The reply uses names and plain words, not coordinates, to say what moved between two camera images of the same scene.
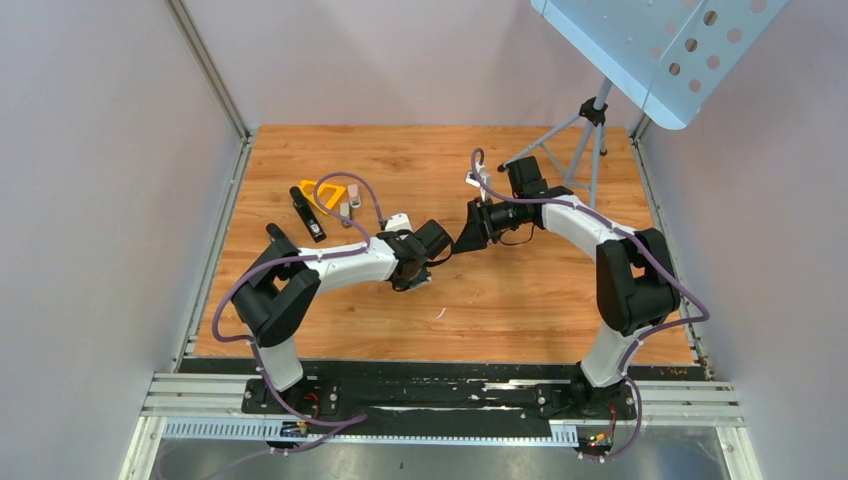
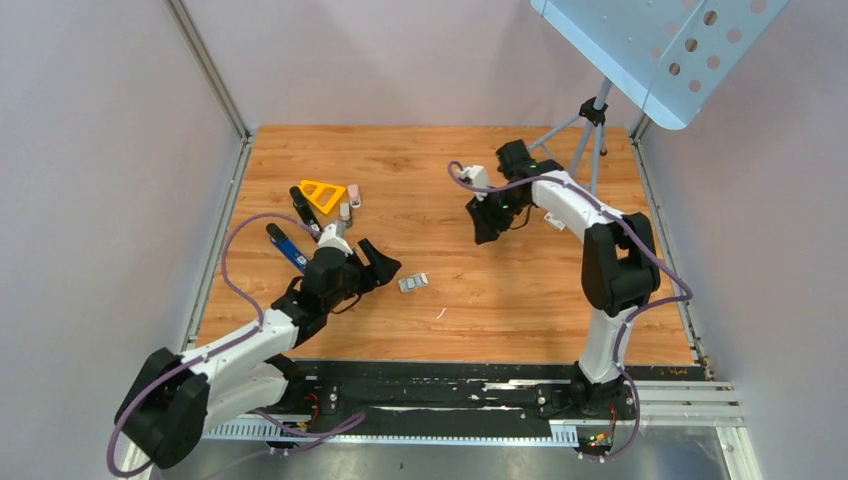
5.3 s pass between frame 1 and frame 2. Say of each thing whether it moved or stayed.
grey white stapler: stayed
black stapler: stayed
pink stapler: stayed
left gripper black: moved
